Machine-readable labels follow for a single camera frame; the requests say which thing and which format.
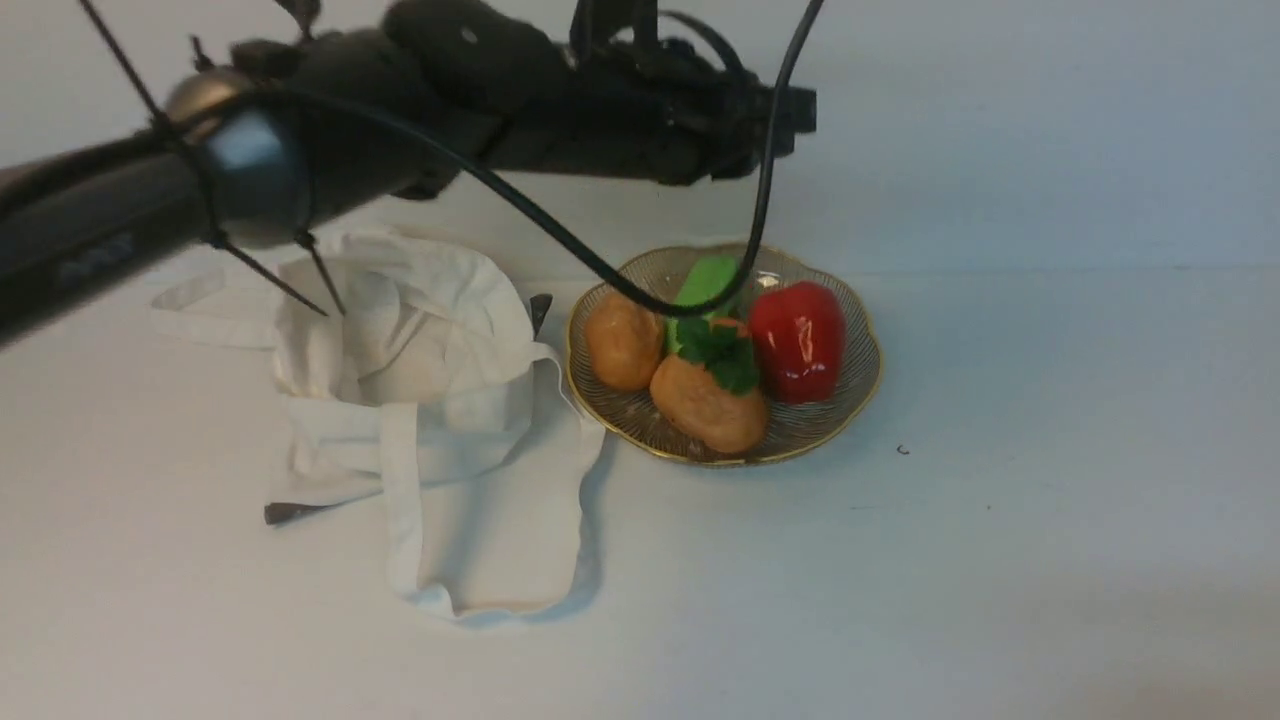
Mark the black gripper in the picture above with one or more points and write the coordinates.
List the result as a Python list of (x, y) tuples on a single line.
[(649, 94)]

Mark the orange carrot with green leaves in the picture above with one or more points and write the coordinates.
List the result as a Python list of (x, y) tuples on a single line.
[(722, 347)]

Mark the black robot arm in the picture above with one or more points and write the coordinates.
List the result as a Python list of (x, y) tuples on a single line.
[(258, 152)]

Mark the white cloth tote bag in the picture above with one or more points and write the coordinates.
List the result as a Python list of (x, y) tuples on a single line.
[(424, 385)]

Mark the green cucumber piece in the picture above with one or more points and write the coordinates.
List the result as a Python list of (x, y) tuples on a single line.
[(705, 280)]

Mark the left brown potato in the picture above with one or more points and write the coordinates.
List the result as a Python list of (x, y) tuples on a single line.
[(626, 343)]

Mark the brown potato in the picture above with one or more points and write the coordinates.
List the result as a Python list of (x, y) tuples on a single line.
[(729, 420), (626, 343)]

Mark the red bell pepper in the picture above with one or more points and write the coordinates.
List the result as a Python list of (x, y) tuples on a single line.
[(799, 335)]

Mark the front brown potato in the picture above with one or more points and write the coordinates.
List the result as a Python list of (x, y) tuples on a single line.
[(729, 420)]

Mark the gold-rimmed glass plate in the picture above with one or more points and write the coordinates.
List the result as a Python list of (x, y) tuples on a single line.
[(792, 431)]

